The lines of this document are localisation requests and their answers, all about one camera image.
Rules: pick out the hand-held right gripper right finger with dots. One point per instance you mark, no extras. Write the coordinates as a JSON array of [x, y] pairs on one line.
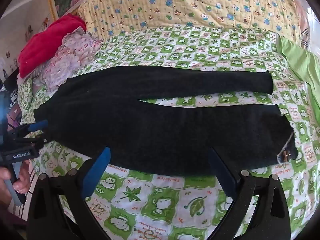
[[221, 172]]

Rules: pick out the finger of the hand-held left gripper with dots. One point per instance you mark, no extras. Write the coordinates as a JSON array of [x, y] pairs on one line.
[[37, 125], [35, 143]]

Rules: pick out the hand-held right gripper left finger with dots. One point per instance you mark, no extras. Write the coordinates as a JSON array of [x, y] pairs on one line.
[[97, 172]]

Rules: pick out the black pants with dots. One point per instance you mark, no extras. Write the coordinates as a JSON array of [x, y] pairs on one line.
[[150, 130]]

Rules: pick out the person's left hand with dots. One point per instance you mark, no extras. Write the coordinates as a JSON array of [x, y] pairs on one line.
[[23, 177]]

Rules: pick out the dark furniture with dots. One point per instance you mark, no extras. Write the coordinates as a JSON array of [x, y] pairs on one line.
[[11, 87]]

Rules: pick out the green checked printed bed sheet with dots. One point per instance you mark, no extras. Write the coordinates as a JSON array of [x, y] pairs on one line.
[[162, 200]]

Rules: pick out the pink floral cloth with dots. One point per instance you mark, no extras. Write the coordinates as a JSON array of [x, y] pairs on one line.
[[72, 55]]

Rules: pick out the red cloth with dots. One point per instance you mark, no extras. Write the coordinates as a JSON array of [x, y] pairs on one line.
[[42, 45]]

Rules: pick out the plain green cloth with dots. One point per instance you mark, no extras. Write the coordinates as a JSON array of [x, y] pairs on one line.
[[305, 65]]

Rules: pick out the pink plaid cloth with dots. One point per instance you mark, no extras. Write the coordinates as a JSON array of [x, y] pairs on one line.
[[303, 30]]

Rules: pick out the yellow printed quilt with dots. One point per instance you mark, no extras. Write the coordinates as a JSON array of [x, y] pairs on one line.
[[175, 2]]

